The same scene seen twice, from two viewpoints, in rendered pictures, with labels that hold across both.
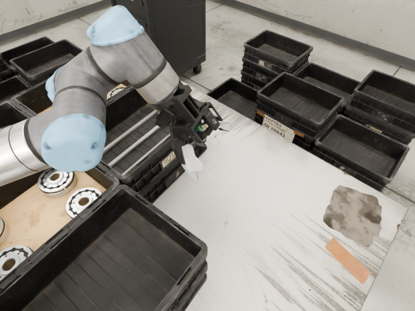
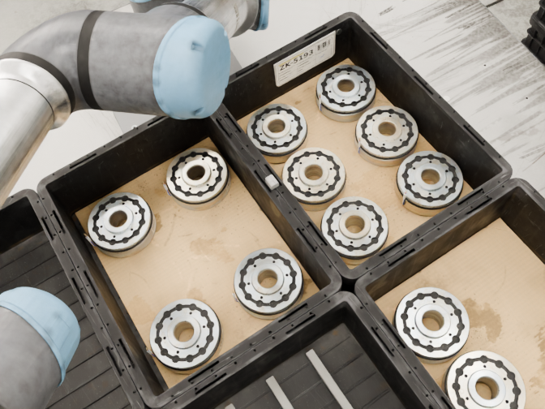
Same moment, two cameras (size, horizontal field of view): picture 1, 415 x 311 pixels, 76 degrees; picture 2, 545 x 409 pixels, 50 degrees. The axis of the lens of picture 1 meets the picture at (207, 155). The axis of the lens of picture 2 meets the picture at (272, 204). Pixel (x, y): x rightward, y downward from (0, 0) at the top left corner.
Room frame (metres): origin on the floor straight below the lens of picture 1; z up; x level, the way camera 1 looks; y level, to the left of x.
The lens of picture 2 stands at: (0.64, 0.21, 1.68)
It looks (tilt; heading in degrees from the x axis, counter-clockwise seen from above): 62 degrees down; 119
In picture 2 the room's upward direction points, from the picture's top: 10 degrees counter-clockwise
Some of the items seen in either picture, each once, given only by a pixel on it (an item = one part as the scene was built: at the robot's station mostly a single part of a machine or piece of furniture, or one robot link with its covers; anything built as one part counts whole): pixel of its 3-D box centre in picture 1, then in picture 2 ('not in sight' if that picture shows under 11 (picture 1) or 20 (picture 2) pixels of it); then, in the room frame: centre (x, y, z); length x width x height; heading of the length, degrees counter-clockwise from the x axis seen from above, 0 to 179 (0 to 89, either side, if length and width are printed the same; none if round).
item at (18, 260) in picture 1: (9, 265); (118, 219); (0.21, 0.48, 0.86); 0.05 x 0.05 x 0.01
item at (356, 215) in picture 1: (354, 211); not in sight; (0.44, -0.50, 0.71); 0.22 x 0.19 x 0.01; 138
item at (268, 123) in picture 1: (276, 131); not in sight; (1.13, -0.41, 0.41); 0.31 x 0.02 x 0.16; 48
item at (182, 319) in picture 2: (84, 201); (183, 332); (0.39, 0.35, 0.86); 0.05 x 0.05 x 0.01
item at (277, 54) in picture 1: (272, 73); not in sight; (1.80, -0.50, 0.37); 0.40 x 0.30 x 0.45; 48
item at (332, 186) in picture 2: not in sight; (313, 174); (0.48, 0.66, 0.86); 0.10 x 0.10 x 0.01
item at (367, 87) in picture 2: not in sight; (345, 88); (0.48, 0.84, 0.86); 0.10 x 0.10 x 0.01
